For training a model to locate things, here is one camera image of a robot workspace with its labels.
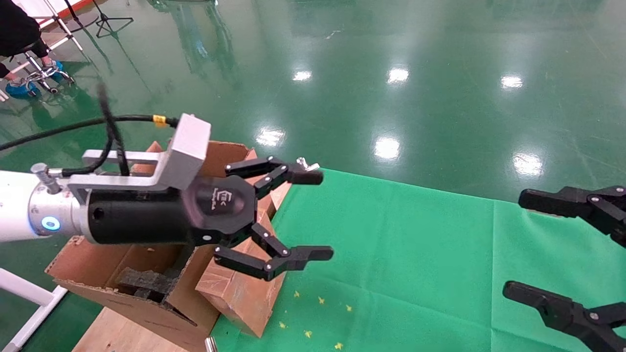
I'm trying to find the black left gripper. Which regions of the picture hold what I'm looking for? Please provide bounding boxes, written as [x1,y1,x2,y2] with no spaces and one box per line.
[87,176,258,247]

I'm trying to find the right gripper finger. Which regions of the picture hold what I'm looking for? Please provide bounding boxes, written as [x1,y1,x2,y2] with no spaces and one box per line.
[518,186,626,247]
[503,281,626,352]

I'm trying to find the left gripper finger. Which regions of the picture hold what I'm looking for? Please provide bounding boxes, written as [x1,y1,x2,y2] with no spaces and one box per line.
[225,156,324,198]
[214,222,335,282]

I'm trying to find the brown cardboard box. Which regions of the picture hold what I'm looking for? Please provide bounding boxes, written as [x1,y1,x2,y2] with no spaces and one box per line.
[196,181,293,339]

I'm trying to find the large open cardboard carton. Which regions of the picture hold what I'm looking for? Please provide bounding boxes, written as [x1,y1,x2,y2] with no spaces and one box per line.
[45,141,257,352]

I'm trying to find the black foam insert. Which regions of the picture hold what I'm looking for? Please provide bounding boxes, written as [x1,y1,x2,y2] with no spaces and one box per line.
[115,266,181,301]

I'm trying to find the green table cloth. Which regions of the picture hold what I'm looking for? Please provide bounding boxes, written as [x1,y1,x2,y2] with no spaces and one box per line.
[210,169,626,352]

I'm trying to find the chrome stool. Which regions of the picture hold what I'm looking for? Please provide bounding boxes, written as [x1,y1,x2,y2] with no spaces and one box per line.
[22,51,74,93]

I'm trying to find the black tripod microphone stand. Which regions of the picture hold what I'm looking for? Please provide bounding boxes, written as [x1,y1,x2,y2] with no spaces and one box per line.
[90,0,134,39]

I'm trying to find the seated person in black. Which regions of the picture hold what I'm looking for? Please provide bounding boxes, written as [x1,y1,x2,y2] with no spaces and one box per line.
[0,0,64,98]

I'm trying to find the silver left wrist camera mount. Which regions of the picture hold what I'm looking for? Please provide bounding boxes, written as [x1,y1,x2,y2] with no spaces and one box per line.
[66,113,212,194]

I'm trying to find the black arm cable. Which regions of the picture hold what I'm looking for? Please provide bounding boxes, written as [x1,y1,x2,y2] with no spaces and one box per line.
[95,83,132,176]

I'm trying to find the black camera cable yellow tag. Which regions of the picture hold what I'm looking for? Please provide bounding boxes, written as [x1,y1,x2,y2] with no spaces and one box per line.
[0,115,179,152]

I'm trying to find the white table frame pipe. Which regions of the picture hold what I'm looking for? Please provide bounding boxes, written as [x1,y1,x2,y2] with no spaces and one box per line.
[0,268,69,352]

